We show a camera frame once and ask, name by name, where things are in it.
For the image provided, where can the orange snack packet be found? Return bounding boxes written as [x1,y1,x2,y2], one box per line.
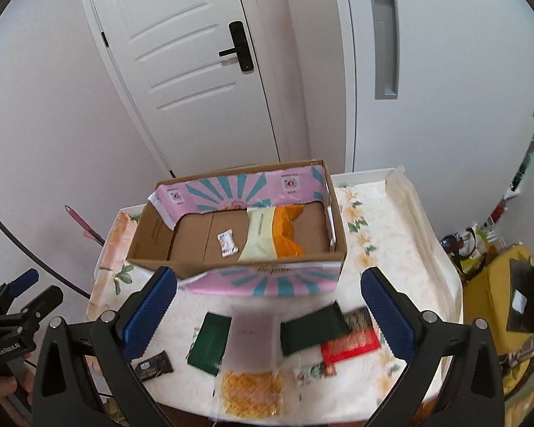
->
[271,205,321,259]

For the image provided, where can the floral table cloth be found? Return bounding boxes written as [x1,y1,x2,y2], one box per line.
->
[85,167,464,423]

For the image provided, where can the translucent white snack packet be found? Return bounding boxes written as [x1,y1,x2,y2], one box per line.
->
[225,305,282,372]

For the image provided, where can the white panel door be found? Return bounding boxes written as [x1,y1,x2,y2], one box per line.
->
[73,0,294,179]

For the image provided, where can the yellow waffle packet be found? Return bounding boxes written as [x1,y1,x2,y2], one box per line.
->
[213,367,286,421]

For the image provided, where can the cream snack packet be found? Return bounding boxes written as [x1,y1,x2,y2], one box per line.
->
[238,205,279,262]

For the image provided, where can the red snack packet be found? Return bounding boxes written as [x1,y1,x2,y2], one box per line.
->
[319,327,382,365]

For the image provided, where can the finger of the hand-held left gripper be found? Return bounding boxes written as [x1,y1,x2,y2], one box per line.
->
[6,285,65,323]
[0,268,41,310]

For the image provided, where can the person's left hand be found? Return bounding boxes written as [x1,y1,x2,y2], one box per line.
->
[0,352,35,416]

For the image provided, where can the small white sachet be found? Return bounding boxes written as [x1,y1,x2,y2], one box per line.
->
[216,230,239,258]

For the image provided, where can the white cabinet door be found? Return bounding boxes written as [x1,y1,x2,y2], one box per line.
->
[338,0,534,174]

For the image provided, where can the small black snack packet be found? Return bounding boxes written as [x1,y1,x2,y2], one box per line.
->
[133,350,175,380]

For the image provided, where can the green bottle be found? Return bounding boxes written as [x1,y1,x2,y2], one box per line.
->
[514,153,533,192]

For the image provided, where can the pink printed cardboard box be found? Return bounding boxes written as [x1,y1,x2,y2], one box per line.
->
[125,158,349,299]

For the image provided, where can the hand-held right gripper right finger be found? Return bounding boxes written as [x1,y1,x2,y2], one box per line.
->
[360,267,506,427]

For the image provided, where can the grey recessed cabinet handle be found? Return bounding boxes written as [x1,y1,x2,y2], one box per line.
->
[368,0,401,101]

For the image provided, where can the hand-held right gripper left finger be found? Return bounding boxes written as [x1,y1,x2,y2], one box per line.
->
[29,266,179,427]

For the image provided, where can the small floral snack packet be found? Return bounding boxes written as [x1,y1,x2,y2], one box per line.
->
[294,362,339,385]

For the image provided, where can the dark patterned snack packet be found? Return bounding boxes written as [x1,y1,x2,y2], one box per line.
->
[342,307,377,335]

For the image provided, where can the dark green snack packet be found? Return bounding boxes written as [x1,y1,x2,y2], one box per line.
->
[188,312,232,376]
[279,301,351,357]

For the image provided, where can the black cable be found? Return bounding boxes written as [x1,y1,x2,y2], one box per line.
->
[0,198,92,300]

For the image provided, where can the black door lock handle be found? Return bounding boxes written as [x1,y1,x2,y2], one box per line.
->
[218,21,255,73]

